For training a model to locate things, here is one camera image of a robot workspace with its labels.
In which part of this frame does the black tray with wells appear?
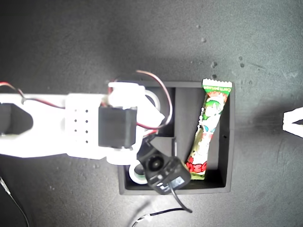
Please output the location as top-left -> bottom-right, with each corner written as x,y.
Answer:
117,80 -> 235,196

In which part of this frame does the red black gripper wire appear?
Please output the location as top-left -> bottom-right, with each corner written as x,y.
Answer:
107,70 -> 175,138

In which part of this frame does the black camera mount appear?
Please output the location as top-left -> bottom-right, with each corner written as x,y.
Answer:
137,135 -> 161,164

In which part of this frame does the thin grey cable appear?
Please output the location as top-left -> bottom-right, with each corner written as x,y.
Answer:
0,176 -> 29,227

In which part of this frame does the red black forearm wire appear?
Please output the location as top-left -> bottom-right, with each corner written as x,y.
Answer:
0,81 -> 66,110

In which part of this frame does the cartoon printed snack bar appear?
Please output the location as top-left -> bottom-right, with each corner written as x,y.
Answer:
186,79 -> 232,181

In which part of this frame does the black camera cable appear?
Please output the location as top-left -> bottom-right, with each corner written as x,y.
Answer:
131,188 -> 194,227

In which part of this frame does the white tape roll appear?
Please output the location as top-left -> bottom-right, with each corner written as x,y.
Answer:
144,88 -> 162,112
128,163 -> 150,185

